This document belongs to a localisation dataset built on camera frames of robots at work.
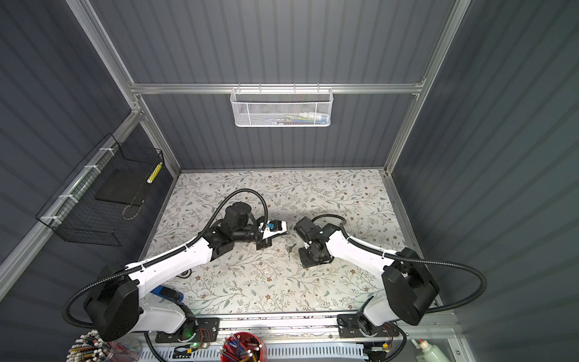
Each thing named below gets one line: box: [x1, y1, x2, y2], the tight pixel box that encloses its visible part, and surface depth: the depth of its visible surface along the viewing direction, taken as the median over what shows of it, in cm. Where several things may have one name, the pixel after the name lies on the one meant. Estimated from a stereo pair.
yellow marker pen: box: [146, 161, 163, 185], surface depth 83 cm
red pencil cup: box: [220, 331, 268, 362], surface depth 61 cm
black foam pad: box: [94, 168, 154, 206], surface depth 76 cm
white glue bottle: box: [410, 338, 451, 362], surface depth 65 cm
